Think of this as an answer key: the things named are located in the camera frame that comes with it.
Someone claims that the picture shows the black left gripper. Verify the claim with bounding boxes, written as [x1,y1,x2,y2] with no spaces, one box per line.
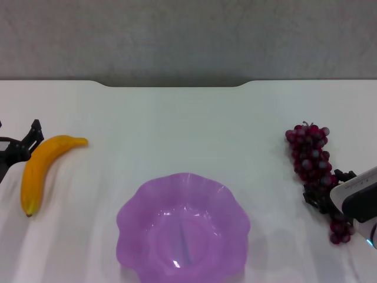
[0,119,45,184]

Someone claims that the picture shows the yellow banana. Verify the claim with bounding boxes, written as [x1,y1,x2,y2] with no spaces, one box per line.
[19,134,89,218]

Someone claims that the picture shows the dark red grape bunch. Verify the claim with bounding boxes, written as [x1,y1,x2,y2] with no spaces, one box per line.
[284,120,356,245]

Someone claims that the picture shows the silver vented right wrist housing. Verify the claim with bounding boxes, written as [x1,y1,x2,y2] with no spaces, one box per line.
[329,166,377,223]

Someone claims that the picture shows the purple translucent wavy bowl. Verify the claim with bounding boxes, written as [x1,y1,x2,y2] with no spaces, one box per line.
[115,172,252,283]

